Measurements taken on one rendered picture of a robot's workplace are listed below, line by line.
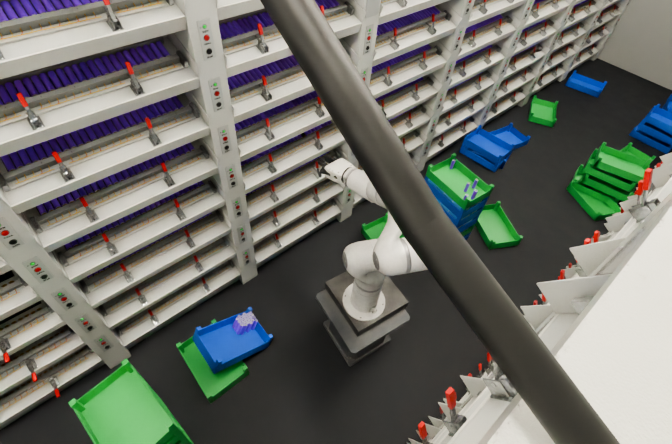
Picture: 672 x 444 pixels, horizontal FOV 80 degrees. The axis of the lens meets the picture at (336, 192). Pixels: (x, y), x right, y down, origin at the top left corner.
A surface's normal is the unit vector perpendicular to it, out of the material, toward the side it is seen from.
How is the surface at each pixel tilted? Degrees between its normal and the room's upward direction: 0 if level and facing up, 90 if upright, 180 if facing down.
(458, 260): 34
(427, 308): 0
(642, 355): 0
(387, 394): 0
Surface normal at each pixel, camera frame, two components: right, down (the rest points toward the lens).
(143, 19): 0.26, -0.47
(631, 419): 0.06, -0.68
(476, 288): -0.05, -0.16
